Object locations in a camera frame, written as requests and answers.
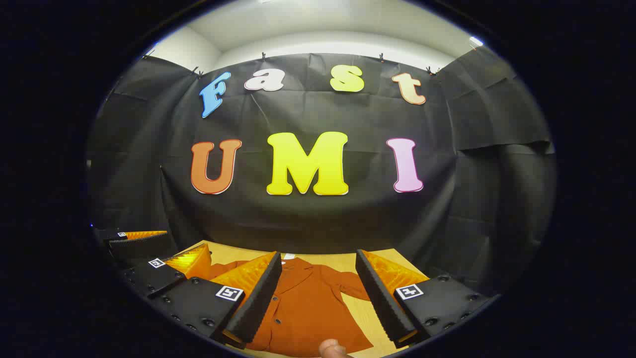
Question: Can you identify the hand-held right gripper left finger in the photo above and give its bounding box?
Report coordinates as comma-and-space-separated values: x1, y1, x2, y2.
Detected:
147, 251, 283, 350

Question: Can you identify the orange button jacket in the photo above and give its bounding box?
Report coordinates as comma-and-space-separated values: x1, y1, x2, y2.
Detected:
199, 256, 374, 355

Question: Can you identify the black backdrop cloth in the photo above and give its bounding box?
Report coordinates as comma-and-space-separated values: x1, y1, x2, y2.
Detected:
85, 46, 557, 299

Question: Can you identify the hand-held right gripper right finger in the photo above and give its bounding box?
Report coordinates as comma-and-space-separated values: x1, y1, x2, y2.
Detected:
355, 249, 499, 349

